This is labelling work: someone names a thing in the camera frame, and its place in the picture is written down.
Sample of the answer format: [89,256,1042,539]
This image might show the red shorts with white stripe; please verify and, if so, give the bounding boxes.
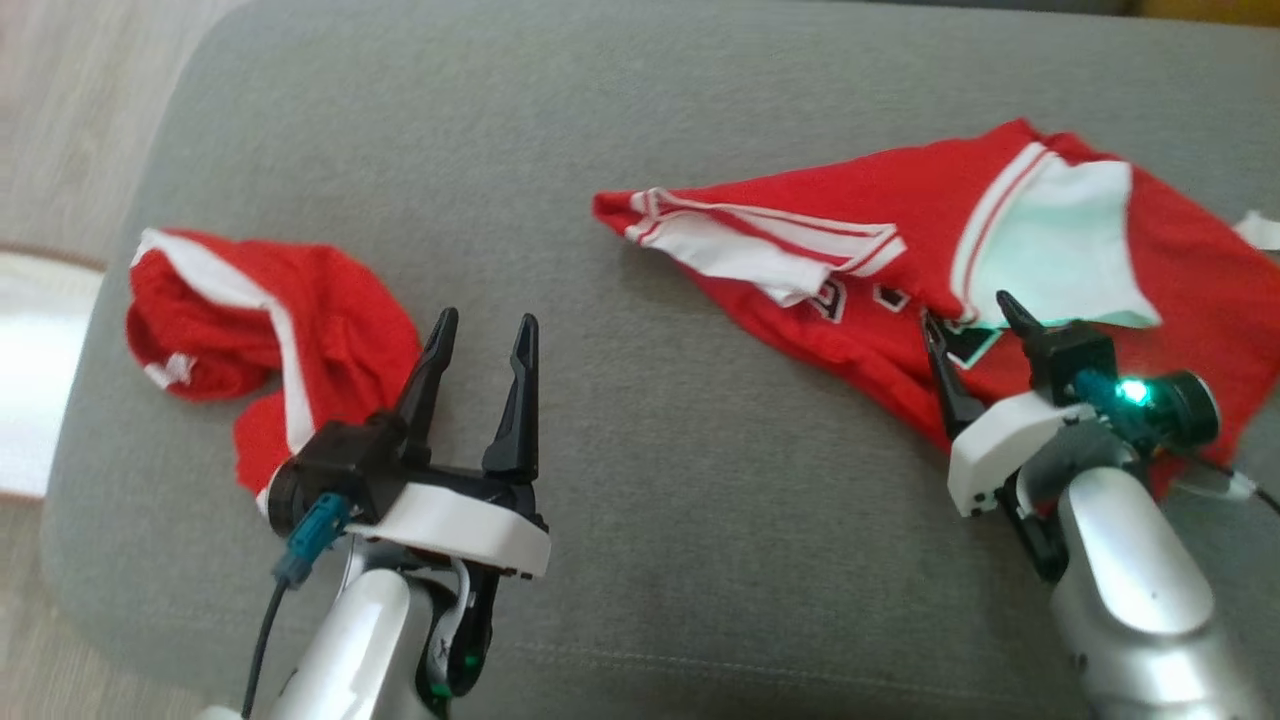
[125,228,426,501]

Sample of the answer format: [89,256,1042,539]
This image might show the white laundry basket brown rim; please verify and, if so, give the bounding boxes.
[0,240,107,501]

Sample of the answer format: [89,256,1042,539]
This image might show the grey fabric sofa chaise seat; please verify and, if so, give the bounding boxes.
[40,0,1280,720]

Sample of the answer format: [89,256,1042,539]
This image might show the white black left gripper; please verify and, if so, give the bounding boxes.
[345,308,551,701]

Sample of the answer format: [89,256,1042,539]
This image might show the red white basketball jersey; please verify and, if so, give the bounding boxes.
[592,118,1280,501]

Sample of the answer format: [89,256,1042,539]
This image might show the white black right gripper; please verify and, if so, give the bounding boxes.
[922,290,1096,583]

